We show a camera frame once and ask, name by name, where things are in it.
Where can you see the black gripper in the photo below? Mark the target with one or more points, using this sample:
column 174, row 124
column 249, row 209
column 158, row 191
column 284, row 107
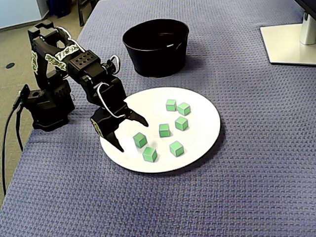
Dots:
column 106, row 121

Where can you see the green foam cube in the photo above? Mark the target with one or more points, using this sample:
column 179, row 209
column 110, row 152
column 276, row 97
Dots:
column 181, row 124
column 171, row 105
column 164, row 130
column 184, row 109
column 149, row 154
column 176, row 148
column 140, row 140

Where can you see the black robot arm with stickers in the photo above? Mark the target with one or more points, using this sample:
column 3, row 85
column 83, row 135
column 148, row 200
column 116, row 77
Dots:
column 84, row 61

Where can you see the white round plate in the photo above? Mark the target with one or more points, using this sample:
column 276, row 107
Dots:
column 185, row 153

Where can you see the black bucket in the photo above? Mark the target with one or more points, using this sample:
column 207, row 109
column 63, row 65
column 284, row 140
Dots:
column 158, row 61

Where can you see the blue waffle cloth mat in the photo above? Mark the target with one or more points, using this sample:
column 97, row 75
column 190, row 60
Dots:
column 222, row 197

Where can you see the black floor disc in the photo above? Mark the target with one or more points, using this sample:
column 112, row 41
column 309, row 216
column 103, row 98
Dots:
column 10, row 65

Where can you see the blue bin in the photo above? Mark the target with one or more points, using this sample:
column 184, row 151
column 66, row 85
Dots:
column 59, row 7

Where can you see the white monitor stand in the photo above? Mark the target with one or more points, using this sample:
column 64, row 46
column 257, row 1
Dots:
column 284, row 42

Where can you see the black monitor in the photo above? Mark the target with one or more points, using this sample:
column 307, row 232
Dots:
column 311, row 3

